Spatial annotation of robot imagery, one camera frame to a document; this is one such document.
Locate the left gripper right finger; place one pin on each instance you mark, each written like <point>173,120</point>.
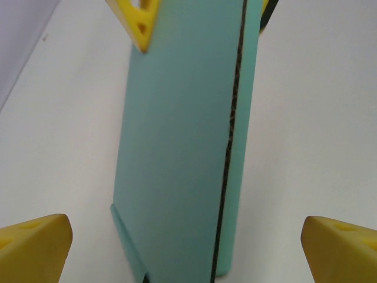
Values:
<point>341,253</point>

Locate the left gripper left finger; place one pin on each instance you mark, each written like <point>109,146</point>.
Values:
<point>32,250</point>

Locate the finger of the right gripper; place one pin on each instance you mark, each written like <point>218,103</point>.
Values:
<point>269,14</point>
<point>138,26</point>

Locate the teal cardboard box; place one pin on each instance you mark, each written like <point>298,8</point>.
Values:
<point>176,147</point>

